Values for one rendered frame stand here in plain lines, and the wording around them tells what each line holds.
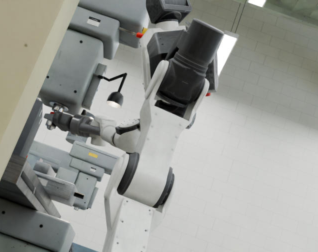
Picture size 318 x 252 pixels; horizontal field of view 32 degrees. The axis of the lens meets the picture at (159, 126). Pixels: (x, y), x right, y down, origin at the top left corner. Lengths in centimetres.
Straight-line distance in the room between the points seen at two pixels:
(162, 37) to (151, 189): 62
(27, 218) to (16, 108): 162
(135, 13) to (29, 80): 191
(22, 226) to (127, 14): 99
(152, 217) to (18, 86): 123
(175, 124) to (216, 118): 760
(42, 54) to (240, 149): 880
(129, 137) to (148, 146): 30
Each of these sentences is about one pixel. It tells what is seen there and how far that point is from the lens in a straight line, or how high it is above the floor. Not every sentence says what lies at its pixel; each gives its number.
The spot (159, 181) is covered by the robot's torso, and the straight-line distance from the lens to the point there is 174.
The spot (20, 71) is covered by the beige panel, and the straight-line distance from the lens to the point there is 58.
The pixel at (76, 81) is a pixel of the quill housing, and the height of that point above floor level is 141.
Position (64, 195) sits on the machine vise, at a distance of 224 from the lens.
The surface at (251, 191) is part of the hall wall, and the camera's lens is 923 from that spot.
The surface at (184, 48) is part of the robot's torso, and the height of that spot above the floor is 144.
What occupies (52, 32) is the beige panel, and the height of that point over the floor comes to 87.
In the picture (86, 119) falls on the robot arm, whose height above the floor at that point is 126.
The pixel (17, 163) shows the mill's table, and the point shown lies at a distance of 169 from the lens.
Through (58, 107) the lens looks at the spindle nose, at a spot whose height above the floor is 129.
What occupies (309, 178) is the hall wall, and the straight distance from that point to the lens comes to 956.
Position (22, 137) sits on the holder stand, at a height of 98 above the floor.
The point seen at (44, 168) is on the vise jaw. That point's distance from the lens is 228.
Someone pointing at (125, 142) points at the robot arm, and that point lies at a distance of 207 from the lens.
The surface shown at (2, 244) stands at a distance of 219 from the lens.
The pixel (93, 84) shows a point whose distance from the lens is 245.
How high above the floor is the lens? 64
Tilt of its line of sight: 18 degrees up
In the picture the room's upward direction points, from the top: 20 degrees clockwise
